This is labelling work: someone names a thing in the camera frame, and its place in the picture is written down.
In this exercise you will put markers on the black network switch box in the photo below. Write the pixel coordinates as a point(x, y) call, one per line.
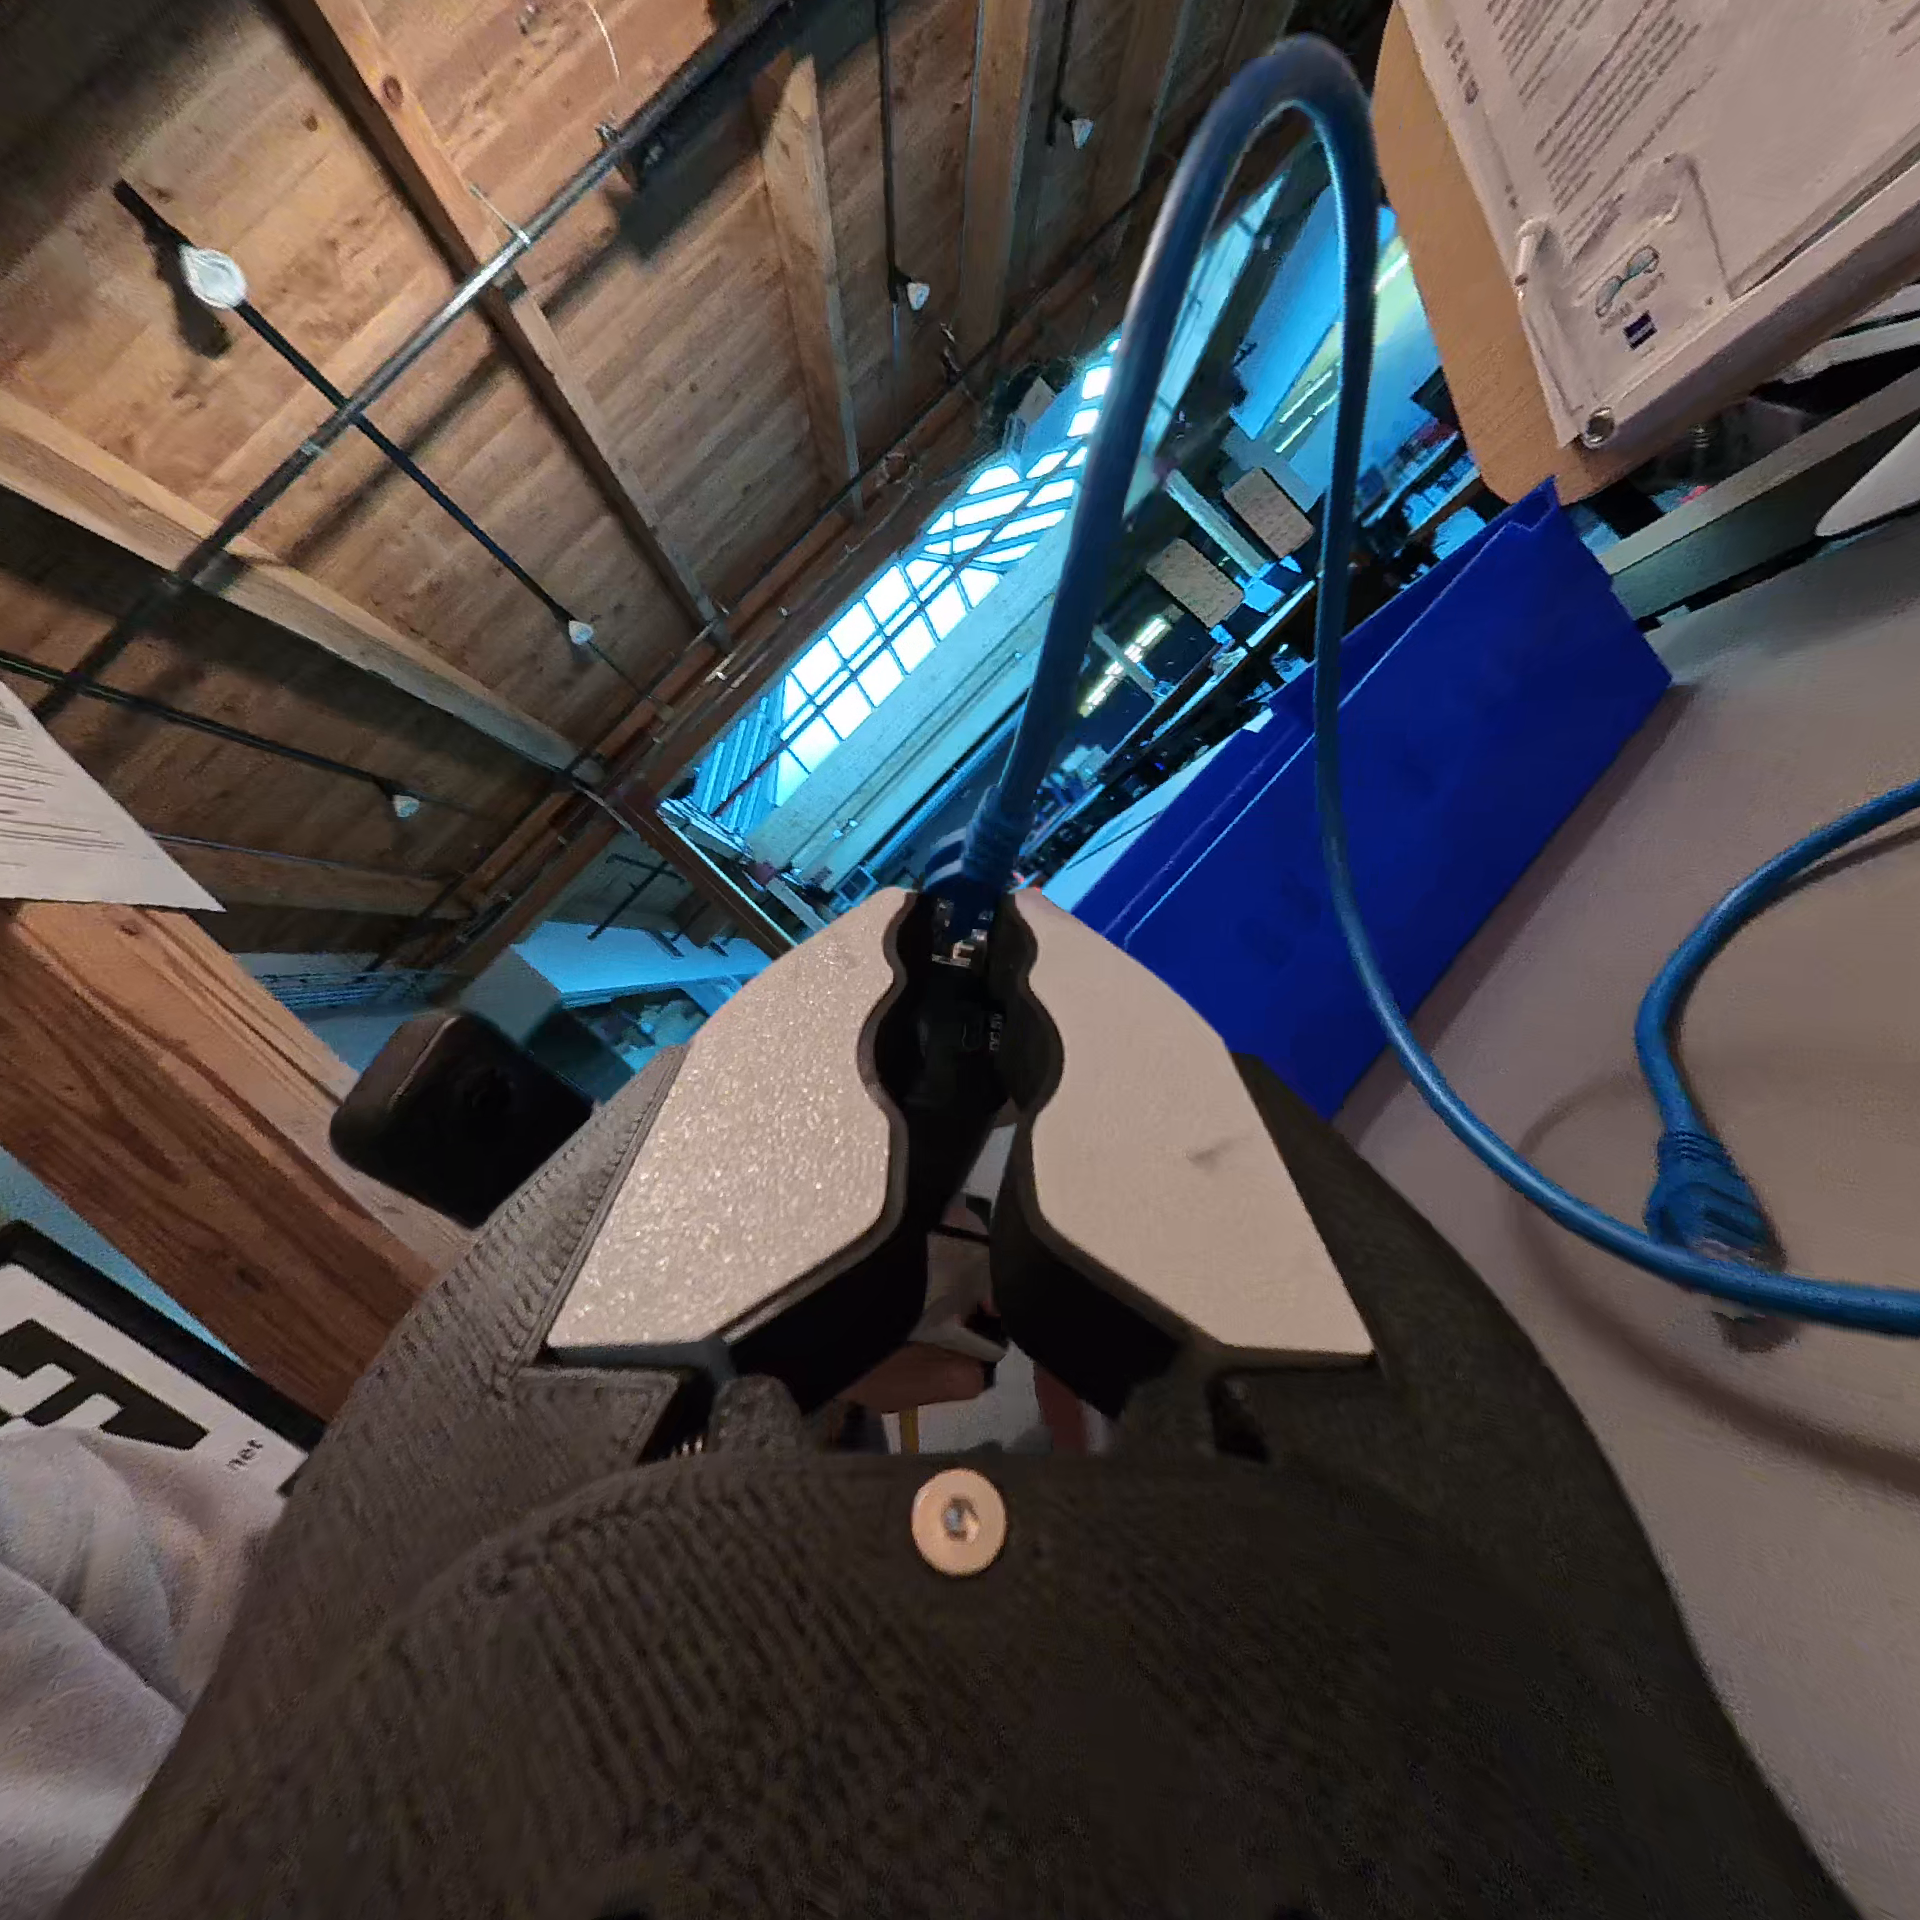
point(960, 1051)

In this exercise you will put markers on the grey desk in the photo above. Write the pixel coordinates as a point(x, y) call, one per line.
point(1800, 1500)

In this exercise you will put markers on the white paper sheet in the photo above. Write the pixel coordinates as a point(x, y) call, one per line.
point(74, 841)

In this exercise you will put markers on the printed instruction sheet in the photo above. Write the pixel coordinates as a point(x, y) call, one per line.
point(1724, 151)

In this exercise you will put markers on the large grid window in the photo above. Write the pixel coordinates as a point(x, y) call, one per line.
point(884, 631)

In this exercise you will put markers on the blue plastic bin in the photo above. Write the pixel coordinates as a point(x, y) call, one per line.
point(1425, 781)

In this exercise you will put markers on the wooden pillar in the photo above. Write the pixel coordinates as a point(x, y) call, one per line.
point(179, 1080)

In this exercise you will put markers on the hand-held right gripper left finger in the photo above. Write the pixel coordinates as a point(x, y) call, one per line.
point(735, 1170)

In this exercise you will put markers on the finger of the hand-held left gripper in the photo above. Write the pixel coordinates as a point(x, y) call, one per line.
point(960, 1321)

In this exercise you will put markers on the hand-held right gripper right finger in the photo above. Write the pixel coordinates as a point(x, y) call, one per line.
point(1170, 1170)

